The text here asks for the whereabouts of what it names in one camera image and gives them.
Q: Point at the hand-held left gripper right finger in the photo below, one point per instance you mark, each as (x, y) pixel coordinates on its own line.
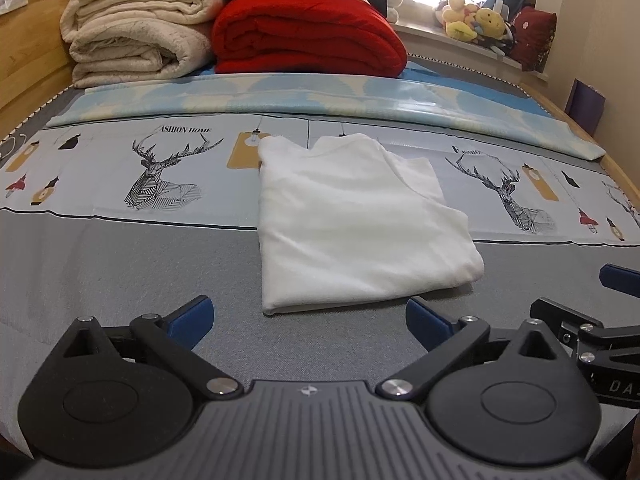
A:
(425, 321)

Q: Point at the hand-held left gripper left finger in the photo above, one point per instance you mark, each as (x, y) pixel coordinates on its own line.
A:
(192, 317)

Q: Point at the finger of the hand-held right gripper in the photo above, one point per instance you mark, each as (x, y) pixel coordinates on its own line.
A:
(605, 340)
(622, 277)

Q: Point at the white long-sleeve shirt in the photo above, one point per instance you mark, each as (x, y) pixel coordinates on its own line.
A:
(350, 230)

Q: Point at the grey printed bed sheet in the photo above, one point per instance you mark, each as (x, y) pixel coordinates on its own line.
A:
(125, 260)

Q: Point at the purple paper bag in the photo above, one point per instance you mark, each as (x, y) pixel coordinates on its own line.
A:
(585, 107)

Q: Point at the light blue patterned mat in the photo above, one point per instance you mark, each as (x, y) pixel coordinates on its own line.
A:
(300, 95)

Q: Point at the dark red cushion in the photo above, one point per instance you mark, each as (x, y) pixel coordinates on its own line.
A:
(532, 37)

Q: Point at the white window sill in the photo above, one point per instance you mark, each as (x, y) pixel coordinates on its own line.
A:
(440, 42)

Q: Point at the yellow round plush toy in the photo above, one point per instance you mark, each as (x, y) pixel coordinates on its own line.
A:
(489, 22)

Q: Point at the cream folded blanket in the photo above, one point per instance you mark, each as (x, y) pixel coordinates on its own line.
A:
(135, 35)

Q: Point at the pale yellow plush toy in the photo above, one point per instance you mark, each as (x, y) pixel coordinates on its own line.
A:
(457, 20)

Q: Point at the red folded blanket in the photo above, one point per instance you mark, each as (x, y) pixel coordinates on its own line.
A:
(310, 35)

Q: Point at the white plush bear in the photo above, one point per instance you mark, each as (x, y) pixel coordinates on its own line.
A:
(395, 2)

